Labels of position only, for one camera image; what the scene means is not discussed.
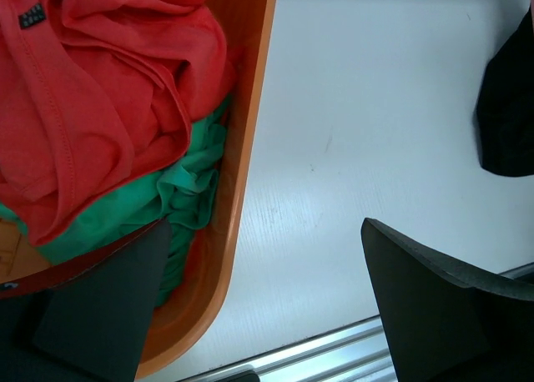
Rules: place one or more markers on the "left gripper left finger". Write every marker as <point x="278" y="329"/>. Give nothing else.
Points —
<point x="86" y="319"/>

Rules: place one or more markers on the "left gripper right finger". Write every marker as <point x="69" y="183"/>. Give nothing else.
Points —
<point x="445" y="319"/>

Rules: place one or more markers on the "green tank top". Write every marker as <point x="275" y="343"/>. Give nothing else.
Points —
<point x="183" y="193"/>

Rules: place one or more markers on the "black tank top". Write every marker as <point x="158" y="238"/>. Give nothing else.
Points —
<point x="504" y="109"/>

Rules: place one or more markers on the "red tank top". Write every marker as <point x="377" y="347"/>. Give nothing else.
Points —
<point x="97" y="93"/>

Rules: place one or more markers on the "orange plastic tub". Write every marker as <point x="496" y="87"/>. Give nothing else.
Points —
<point x="191" y="308"/>

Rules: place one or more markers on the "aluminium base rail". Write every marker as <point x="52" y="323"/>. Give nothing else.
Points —
<point x="296" y="319"/>

